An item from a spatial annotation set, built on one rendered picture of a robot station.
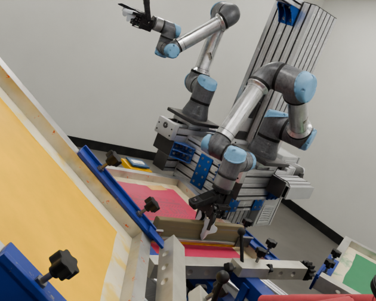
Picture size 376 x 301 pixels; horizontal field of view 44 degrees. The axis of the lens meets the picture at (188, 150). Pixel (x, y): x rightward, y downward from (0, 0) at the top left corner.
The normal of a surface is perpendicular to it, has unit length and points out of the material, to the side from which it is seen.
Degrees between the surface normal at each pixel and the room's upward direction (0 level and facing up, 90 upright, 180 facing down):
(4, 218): 32
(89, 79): 90
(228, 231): 89
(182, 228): 89
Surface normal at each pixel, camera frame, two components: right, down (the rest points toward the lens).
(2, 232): 0.80, -0.59
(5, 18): 0.49, 0.39
